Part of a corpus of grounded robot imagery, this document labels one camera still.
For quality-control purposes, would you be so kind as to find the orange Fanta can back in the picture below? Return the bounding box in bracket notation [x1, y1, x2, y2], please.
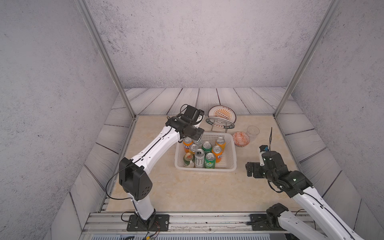
[183, 137, 194, 153]

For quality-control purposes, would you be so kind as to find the white Monster can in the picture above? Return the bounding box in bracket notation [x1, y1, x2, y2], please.
[195, 149, 205, 169]

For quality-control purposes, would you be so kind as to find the small orange can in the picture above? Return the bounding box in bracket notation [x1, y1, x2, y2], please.
[189, 144, 199, 155]

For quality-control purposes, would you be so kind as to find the green can middle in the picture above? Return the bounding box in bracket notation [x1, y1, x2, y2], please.
[202, 141, 213, 154]

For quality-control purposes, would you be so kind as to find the aluminium rail frame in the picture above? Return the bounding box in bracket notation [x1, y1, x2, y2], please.
[80, 212, 295, 240]

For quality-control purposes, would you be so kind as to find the orange Fanta can front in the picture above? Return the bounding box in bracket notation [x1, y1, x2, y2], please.
[212, 145, 223, 163]

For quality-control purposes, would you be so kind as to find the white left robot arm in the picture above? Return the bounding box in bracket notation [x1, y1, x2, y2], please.
[119, 104, 205, 221]

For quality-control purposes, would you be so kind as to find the metal wire plate stand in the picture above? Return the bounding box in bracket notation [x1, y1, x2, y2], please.
[211, 123, 235, 133]

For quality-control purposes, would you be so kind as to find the white plastic basket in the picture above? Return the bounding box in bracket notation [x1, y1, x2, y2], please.
[175, 132, 237, 172]

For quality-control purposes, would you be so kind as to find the aluminium corner post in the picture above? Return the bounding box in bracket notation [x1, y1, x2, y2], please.
[75, 0, 136, 119]
[273, 0, 342, 119]

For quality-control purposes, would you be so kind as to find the green gold-top can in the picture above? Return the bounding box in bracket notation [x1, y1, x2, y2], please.
[183, 153, 195, 168]

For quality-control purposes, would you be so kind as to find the orange can right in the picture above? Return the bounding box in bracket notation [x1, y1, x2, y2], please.
[215, 137, 226, 151]

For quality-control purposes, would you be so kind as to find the green Sprite can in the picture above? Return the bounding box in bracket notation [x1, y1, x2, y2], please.
[204, 153, 216, 169]

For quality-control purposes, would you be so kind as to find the dark rimmed plate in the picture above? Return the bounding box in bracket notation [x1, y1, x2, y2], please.
[206, 117, 235, 130]

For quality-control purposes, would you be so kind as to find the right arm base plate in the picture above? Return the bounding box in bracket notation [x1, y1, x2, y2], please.
[246, 214, 284, 231]

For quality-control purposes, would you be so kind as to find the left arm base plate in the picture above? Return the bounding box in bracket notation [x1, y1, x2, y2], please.
[127, 214, 170, 232]

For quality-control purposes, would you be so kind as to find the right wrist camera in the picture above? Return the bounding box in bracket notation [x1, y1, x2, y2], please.
[259, 145, 270, 160]

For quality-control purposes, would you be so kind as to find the clear plastic cup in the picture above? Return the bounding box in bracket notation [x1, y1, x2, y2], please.
[247, 126, 260, 142]

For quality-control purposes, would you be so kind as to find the right aluminium corner post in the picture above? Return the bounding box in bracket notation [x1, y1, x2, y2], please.
[273, 0, 342, 119]

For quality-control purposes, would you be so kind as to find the orange fanta can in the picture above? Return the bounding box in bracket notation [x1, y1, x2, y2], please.
[183, 137, 194, 153]
[212, 145, 223, 163]

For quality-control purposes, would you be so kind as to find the left aluminium corner post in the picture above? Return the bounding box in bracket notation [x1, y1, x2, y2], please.
[75, 0, 136, 119]

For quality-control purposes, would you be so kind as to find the decorated plate upright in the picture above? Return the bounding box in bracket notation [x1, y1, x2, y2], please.
[208, 105, 237, 124]

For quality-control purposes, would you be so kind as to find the red patterned bowl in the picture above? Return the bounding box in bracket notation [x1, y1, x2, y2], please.
[233, 132, 251, 147]

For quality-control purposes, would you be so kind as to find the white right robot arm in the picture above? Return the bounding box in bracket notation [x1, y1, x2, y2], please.
[246, 145, 361, 240]

